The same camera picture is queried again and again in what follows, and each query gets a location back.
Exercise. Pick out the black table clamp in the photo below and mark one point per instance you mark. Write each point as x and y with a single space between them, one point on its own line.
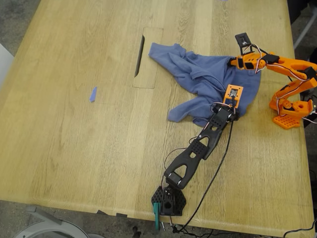
309 123

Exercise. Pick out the white plastic chair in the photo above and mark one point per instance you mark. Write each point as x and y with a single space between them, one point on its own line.
49 226

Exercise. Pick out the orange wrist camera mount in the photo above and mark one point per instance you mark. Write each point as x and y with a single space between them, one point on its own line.
232 93

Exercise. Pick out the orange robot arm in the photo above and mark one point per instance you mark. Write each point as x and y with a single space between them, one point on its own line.
289 65

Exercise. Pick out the white flat panel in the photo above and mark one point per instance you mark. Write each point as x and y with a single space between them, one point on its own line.
5 64

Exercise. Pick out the blue printed T-shirt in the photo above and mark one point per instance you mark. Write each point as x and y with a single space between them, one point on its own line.
205 74

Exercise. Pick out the small blue tape piece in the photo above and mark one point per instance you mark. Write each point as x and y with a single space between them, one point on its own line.
93 95

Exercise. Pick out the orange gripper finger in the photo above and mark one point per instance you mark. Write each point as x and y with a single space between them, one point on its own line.
231 60
232 64

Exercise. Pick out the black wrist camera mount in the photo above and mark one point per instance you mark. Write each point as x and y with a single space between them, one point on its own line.
244 39

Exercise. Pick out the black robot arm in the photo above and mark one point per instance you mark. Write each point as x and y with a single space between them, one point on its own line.
183 158

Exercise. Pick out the green table clamp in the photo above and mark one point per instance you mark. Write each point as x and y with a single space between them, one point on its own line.
156 219

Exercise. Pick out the white metal leg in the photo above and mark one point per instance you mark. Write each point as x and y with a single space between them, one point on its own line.
304 31

